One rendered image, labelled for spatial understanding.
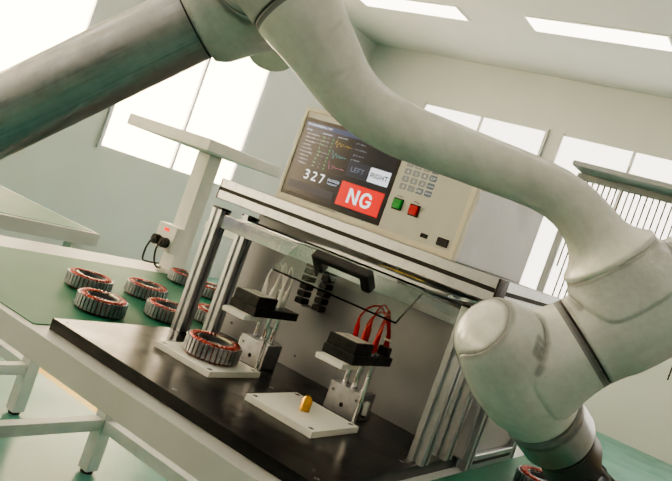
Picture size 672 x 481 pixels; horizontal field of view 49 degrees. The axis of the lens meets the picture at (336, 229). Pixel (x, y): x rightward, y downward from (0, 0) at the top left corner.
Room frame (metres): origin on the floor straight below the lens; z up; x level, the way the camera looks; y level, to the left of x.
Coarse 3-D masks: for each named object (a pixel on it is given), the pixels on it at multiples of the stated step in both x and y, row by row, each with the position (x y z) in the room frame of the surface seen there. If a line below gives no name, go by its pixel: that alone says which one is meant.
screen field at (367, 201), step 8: (344, 184) 1.47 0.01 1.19; (352, 184) 1.46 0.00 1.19; (344, 192) 1.47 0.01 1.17; (352, 192) 1.46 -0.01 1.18; (360, 192) 1.45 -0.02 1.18; (368, 192) 1.44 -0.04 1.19; (376, 192) 1.43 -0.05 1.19; (336, 200) 1.47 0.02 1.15; (344, 200) 1.46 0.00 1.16; (352, 200) 1.45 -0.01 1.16; (360, 200) 1.44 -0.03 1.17; (368, 200) 1.43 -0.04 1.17; (376, 200) 1.42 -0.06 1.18; (352, 208) 1.45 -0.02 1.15; (360, 208) 1.44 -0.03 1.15; (368, 208) 1.43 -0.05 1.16; (376, 208) 1.42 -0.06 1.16; (376, 216) 1.42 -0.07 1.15
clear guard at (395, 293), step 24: (288, 264) 1.17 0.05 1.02; (312, 264) 1.16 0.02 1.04; (360, 264) 1.15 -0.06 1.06; (384, 264) 1.38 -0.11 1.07; (336, 288) 1.11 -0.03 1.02; (360, 288) 1.10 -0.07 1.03; (384, 288) 1.09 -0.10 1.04; (408, 288) 1.09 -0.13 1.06; (432, 288) 1.15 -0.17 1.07; (384, 312) 1.05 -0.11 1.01
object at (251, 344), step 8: (248, 336) 1.52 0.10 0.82; (256, 336) 1.53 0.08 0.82; (240, 344) 1.52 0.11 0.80; (248, 344) 1.51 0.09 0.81; (256, 344) 1.50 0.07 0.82; (272, 344) 1.51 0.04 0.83; (248, 352) 1.51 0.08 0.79; (256, 352) 1.50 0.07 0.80; (264, 352) 1.49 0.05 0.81; (272, 352) 1.50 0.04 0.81; (280, 352) 1.52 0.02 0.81; (248, 360) 1.50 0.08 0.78; (256, 360) 1.49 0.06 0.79; (264, 360) 1.49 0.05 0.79; (272, 360) 1.51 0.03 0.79; (264, 368) 1.50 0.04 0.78; (272, 368) 1.52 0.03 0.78
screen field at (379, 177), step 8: (352, 168) 1.47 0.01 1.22; (360, 168) 1.46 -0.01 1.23; (368, 168) 1.45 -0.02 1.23; (352, 176) 1.46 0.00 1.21; (360, 176) 1.45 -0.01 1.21; (368, 176) 1.44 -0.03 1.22; (376, 176) 1.43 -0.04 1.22; (384, 176) 1.42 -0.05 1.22; (376, 184) 1.43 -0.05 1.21; (384, 184) 1.42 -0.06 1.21
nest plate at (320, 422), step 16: (256, 400) 1.24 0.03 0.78; (272, 400) 1.26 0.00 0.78; (288, 400) 1.30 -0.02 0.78; (288, 416) 1.20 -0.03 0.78; (304, 416) 1.23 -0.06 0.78; (320, 416) 1.27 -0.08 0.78; (336, 416) 1.30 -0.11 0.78; (304, 432) 1.17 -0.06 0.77; (320, 432) 1.19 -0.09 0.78; (336, 432) 1.23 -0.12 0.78; (352, 432) 1.28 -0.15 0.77
